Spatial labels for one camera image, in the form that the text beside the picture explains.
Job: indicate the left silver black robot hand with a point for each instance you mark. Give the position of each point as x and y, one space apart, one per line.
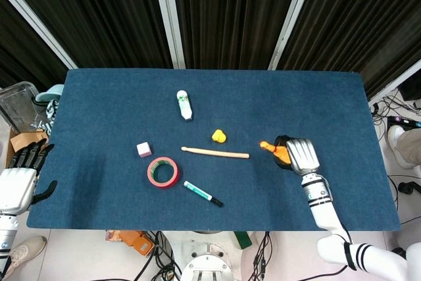
16 185

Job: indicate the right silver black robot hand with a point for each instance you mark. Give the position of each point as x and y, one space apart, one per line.
302 156

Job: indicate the orange toy object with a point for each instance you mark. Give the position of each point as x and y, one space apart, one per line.
280 155

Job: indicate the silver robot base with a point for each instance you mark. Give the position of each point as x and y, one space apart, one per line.
207 261

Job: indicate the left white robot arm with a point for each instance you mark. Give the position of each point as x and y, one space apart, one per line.
6 235

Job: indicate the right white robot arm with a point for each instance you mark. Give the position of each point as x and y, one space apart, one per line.
322 208

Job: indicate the yellow small toy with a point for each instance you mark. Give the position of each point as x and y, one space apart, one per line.
218 137

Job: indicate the brown cardboard box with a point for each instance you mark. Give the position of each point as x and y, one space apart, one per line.
26 139

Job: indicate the beige sneaker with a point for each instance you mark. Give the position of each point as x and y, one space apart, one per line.
24 249

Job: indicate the black white striped cloth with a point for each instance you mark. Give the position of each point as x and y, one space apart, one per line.
52 114

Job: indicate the clear plastic box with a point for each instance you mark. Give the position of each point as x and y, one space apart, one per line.
19 103

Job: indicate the wooden drumstick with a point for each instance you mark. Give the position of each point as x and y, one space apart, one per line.
213 152

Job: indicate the white sneaker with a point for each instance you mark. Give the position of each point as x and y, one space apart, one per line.
394 143

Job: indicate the teal plastic lid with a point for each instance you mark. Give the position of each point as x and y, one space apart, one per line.
49 91

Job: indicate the green flat object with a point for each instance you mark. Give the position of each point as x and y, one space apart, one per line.
243 240

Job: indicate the black power strip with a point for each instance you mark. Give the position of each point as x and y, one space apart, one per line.
404 122

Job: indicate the khaki trouser leg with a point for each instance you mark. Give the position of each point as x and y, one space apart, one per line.
411 143

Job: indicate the blue felt table cloth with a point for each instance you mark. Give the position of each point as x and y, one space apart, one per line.
98 113

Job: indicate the green black marker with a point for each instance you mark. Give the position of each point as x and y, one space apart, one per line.
199 192

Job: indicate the black monitor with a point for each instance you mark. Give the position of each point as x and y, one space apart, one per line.
411 88

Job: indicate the white plastic bottle green print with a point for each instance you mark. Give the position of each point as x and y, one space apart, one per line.
184 105

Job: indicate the red tape roll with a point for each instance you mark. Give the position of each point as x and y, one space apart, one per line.
174 180

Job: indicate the orange device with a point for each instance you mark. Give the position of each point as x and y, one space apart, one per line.
135 243

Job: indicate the pink white cube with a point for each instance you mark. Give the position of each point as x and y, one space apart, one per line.
143 149

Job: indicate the black pleated curtain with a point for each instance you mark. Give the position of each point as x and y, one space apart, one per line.
230 14

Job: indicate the white frame post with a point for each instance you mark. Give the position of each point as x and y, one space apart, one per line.
289 17
394 80
36 21
169 17

